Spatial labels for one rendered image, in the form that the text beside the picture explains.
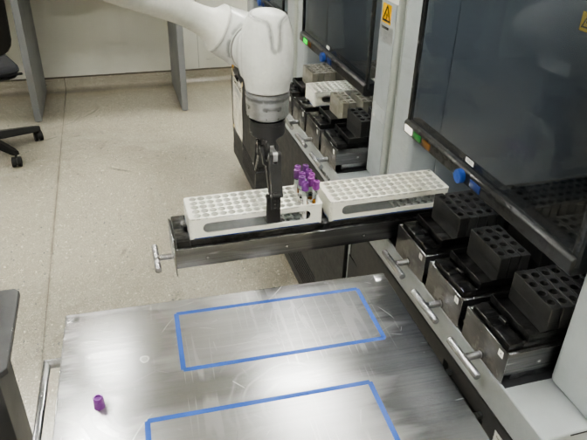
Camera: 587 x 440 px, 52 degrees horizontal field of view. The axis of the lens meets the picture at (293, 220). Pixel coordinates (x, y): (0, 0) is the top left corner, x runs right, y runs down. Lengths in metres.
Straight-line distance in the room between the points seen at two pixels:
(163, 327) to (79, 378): 0.16
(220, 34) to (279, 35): 0.16
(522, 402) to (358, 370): 0.30
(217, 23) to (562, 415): 0.97
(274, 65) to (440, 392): 0.65
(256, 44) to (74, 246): 1.88
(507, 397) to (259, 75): 0.74
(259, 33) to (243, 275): 1.55
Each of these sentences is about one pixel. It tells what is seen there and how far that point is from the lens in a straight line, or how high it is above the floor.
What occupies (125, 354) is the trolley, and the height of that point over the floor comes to 0.82.
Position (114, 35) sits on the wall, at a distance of 4.78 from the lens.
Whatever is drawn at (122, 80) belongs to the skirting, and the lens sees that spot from 4.87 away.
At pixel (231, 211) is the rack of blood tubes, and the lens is 1.31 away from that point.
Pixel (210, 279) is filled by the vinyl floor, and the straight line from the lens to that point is 2.55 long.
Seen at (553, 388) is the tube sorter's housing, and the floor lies 0.73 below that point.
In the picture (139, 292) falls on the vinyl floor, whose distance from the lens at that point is 2.53.
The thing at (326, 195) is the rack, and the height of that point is 0.86.
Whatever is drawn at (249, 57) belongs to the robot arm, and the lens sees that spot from 1.18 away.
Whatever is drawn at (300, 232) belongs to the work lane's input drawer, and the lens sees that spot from 1.34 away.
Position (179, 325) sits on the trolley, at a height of 0.82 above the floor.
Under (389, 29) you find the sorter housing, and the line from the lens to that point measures 1.59.
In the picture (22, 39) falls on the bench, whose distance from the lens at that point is 4.13.
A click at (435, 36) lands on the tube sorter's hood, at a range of 1.36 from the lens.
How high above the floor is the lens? 1.52
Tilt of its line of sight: 31 degrees down
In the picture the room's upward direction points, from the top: 2 degrees clockwise
